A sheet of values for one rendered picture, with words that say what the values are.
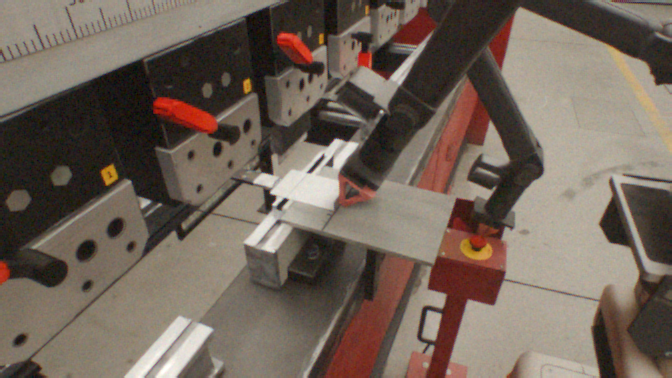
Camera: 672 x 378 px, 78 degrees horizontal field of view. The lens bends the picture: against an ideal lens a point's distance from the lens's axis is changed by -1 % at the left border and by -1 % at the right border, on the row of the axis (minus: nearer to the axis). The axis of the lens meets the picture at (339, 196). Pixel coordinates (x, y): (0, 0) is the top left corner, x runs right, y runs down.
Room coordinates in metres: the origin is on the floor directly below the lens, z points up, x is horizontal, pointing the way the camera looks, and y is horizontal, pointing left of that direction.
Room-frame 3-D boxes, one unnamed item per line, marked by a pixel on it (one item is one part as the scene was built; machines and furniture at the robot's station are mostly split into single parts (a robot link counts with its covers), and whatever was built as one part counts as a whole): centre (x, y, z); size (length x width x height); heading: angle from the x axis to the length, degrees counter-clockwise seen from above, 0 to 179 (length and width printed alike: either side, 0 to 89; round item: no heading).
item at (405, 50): (2.02, -0.11, 0.81); 0.64 x 0.08 x 0.14; 67
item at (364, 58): (0.75, -0.04, 1.20); 0.04 x 0.02 x 0.10; 67
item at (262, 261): (0.68, 0.06, 0.92); 0.39 x 0.06 x 0.10; 157
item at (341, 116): (1.33, 0.19, 0.81); 0.64 x 0.08 x 0.14; 67
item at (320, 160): (0.66, 0.07, 0.99); 0.20 x 0.03 x 0.03; 157
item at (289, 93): (0.60, 0.09, 1.26); 0.15 x 0.09 x 0.17; 157
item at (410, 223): (0.57, -0.06, 1.00); 0.26 x 0.18 x 0.01; 67
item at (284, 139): (0.63, 0.08, 1.13); 0.10 x 0.02 x 0.10; 157
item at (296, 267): (0.64, 0.01, 0.89); 0.30 x 0.05 x 0.03; 157
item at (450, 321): (0.74, -0.32, 0.39); 0.05 x 0.05 x 0.54; 71
